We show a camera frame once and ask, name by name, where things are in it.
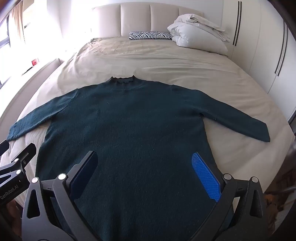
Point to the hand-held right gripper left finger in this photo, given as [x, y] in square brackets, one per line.
[84, 171]

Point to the bed with beige sheet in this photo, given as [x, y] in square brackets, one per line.
[161, 62]

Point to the white pillow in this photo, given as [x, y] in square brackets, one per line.
[196, 38]

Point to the white folded duvet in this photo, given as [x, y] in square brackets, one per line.
[203, 23]

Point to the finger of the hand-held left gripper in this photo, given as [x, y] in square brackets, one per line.
[25, 153]
[4, 146]

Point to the window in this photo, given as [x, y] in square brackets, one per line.
[7, 46]

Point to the small red object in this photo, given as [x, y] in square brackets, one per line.
[35, 62]

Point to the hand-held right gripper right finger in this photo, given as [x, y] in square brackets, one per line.
[204, 176]

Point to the beige curtain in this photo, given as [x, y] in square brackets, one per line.
[19, 20]

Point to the zebra print pillow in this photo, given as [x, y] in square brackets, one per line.
[150, 35]

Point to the cream padded headboard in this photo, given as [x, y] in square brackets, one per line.
[136, 18]

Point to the white wardrobe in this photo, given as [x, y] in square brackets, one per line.
[256, 46]

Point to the dark teal knit sweater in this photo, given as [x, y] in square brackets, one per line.
[134, 120]

